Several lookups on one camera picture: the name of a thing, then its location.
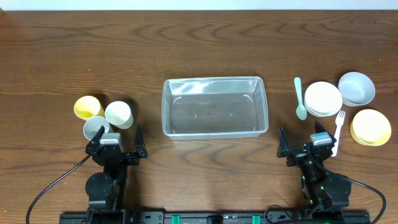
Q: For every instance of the grey plastic cup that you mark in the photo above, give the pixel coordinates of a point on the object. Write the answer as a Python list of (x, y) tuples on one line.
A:
[(92, 126)]

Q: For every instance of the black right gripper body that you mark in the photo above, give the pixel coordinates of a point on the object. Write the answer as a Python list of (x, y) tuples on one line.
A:
[(301, 155)]

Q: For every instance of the white plastic bowl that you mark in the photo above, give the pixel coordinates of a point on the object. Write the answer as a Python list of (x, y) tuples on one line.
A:
[(323, 99)]

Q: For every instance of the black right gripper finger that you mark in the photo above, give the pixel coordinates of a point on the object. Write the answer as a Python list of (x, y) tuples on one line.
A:
[(283, 144), (319, 129)]

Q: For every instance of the mint green plastic spoon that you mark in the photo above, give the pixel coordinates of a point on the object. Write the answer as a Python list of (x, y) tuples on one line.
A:
[(301, 111)]

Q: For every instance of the white plastic cup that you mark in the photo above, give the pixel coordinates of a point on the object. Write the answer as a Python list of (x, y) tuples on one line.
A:
[(119, 114)]

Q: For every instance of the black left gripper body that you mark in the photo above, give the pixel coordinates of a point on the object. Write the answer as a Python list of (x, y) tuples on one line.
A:
[(123, 157)]

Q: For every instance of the yellow plastic cup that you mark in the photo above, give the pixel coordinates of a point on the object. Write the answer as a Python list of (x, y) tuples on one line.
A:
[(87, 107)]

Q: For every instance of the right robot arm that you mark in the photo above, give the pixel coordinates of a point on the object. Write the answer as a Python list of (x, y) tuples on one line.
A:
[(328, 193)]

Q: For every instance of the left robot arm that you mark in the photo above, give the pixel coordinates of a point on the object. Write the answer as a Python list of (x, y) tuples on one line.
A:
[(106, 189)]

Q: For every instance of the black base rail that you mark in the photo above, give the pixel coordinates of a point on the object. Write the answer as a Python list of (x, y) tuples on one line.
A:
[(275, 215)]

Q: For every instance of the clear plastic container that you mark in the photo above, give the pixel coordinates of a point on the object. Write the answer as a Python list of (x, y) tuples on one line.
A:
[(214, 108)]

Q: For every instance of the yellow plastic bowl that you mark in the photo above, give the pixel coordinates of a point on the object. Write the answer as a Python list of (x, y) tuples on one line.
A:
[(370, 128)]

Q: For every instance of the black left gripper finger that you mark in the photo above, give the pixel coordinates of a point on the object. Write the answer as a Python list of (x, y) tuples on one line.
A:
[(139, 142), (96, 139)]

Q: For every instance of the pink plastic fork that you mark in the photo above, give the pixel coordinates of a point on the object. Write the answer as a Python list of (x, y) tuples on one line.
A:
[(339, 121)]

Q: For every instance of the grey plastic bowl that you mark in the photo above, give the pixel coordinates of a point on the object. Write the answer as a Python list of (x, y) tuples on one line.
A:
[(356, 88)]

